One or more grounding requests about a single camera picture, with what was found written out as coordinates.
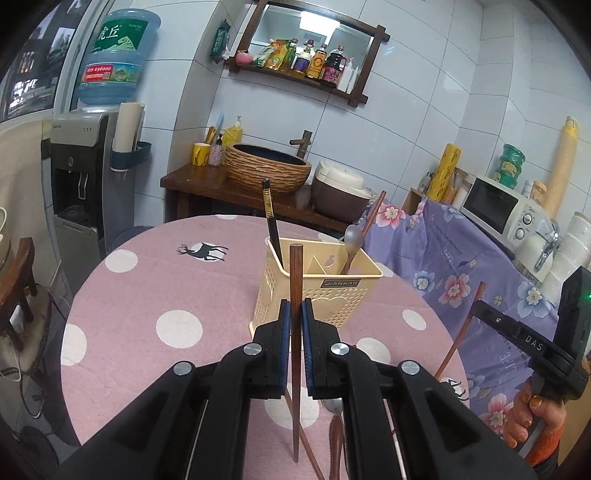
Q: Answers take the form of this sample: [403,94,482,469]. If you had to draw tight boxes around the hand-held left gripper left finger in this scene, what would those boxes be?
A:
[55,299,293,480]

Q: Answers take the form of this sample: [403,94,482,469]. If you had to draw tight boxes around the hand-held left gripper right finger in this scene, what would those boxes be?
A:
[300,298,527,480]

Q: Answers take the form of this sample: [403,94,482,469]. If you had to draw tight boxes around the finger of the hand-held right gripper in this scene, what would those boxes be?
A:
[471,300,559,367]

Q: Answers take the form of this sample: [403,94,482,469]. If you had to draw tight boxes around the cream plastic utensil basket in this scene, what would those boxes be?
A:
[249,236,384,333]

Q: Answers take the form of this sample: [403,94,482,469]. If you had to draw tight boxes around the black chopstick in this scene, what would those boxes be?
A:
[262,179,284,266]

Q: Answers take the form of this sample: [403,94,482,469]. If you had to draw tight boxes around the person's right hand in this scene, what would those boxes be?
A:
[502,382,568,449]

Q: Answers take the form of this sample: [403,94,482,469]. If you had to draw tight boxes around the stack of white cups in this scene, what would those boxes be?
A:
[538,211,591,301]

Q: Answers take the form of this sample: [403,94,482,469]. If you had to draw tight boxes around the chrome tap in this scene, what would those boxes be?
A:
[534,220,563,273]

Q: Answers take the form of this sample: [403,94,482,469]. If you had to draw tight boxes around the purple floral cloth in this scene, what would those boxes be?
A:
[360,198,561,444]

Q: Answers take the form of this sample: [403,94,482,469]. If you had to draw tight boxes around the white microwave oven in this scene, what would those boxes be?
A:
[459,175,552,250]

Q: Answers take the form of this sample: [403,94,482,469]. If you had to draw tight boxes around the pink polka dot tablecloth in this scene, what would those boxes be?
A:
[60,215,472,480]

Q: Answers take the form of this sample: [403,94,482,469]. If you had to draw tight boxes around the wooden storage box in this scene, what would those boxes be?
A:
[402,168,476,215]

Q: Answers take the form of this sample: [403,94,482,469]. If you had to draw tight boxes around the stack of green cups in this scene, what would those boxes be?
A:
[494,143,526,189]

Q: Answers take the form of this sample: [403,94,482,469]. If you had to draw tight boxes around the tall stack of yellow cups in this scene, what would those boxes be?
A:
[542,115,580,217]

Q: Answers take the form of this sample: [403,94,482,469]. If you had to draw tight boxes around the yellow wrapped roll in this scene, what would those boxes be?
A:
[426,143,462,201]

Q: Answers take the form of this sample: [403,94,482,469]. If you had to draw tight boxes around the brown and white rice cooker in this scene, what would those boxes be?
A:
[311,161,372,222]

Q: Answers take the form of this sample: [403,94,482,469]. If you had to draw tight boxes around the woven brown wash basin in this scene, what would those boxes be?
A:
[224,143,313,193]

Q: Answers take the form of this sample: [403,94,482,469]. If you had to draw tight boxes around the dark wooden counter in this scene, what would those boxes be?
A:
[161,164,352,227]

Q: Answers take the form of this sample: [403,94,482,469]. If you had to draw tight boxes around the bamboo style faucet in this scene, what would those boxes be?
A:
[289,130,314,160]

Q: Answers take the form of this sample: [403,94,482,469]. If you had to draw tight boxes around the yellow soap bottle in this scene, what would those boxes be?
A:
[223,115,243,146]

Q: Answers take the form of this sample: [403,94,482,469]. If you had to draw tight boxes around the toothbrushes in cup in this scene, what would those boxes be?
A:
[205,112,226,145]

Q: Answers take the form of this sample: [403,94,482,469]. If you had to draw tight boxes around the grey water dispenser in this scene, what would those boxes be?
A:
[41,111,122,259]

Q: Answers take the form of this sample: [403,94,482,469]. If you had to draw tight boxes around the dark wooden chair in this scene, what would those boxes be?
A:
[0,237,38,352]

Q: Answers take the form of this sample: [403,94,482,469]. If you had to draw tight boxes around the white bottles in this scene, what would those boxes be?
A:
[337,58,358,92]

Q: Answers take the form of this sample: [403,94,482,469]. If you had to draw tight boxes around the dark soy sauce bottle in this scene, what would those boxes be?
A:
[322,45,346,88]

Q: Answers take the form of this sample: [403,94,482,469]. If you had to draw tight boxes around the wooden framed mirror shelf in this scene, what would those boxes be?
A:
[223,0,391,109]

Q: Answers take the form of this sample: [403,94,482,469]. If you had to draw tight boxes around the orange label bottle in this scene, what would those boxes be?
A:
[305,44,328,80]

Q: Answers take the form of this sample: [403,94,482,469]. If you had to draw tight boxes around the purple label bottle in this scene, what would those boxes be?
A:
[292,39,314,77]

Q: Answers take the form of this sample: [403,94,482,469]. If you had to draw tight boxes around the yellow oil bottle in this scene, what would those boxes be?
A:
[272,39,296,71]

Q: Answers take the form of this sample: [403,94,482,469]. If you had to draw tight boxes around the yellow packet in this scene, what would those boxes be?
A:
[253,41,278,68]

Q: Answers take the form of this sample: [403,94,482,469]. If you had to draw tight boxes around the green hanging packet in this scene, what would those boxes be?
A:
[211,19,232,63]

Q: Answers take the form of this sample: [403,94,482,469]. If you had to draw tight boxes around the blue water jug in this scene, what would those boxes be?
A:
[76,8,162,108]

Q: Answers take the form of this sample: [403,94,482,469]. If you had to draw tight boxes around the sliding window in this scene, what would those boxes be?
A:
[0,0,105,123]

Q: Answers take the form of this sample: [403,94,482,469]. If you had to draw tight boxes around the metal spoon with wooden handle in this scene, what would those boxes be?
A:
[322,399,347,480]

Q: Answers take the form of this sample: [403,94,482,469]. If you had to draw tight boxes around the blue wall holder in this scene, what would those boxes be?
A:
[110,141,152,169]

